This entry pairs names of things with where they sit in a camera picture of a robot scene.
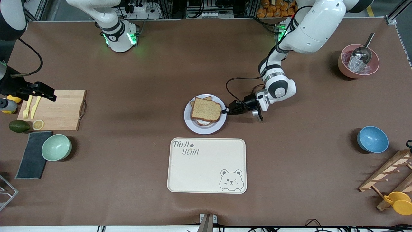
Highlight orange snack packets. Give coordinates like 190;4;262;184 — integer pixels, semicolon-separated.
257;0;296;18

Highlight green avocado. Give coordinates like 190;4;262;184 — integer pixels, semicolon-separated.
9;120;30;133

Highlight cream bear print tray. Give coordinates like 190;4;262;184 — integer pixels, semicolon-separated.
167;138;247;194

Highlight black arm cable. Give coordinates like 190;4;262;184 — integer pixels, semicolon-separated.
226;77;267;108
10;38;43;78

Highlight white power strip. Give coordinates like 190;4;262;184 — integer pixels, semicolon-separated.
127;0;161;20

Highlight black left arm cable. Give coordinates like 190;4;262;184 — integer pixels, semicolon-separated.
226;77;267;108

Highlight wooden peg rack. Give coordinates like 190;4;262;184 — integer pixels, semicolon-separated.
358;149;412;212

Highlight aluminium frame rail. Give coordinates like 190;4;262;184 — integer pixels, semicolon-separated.
24;0;49;23
385;0;412;68

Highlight blue bowl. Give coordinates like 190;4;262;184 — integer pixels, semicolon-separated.
357;126;389;153

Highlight yellow cup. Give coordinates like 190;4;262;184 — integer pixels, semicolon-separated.
384;192;412;216

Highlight white socket strip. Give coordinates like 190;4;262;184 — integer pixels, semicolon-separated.
201;11;234;18

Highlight clear ice cubes pile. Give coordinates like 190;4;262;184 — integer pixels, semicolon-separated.
345;53;370;74

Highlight aluminium camera post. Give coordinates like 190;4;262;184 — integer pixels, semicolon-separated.
197;213;218;232

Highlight pale green bowl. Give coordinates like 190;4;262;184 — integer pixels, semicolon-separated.
42;134;72;162

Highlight wooden cutting board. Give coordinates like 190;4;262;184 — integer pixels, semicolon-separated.
17;90;87;131

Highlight brown bread slice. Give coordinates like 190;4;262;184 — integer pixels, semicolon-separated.
191;97;222;122
190;96;213;109

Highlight pink bowl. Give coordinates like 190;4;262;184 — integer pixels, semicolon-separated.
338;44;380;79

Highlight yellow plastic fork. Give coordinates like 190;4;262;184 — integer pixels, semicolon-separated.
23;95;33;119

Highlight black cable loop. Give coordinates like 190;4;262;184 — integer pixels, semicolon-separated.
304;219;325;231

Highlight yellow plastic knife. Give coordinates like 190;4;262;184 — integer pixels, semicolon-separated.
31;96;43;119

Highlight metal wire rack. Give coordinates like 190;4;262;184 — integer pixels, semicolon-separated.
0;175;19;211

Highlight dark grey cloth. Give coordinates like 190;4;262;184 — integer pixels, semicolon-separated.
15;131;53;179

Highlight metal scoop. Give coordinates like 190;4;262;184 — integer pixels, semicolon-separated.
349;32;376;65

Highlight black base cable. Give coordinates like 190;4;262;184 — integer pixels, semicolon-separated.
249;16;280;34

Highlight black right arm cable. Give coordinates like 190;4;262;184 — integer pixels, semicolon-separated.
10;38;43;78

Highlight white round plate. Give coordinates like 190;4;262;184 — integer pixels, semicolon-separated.
184;94;227;135

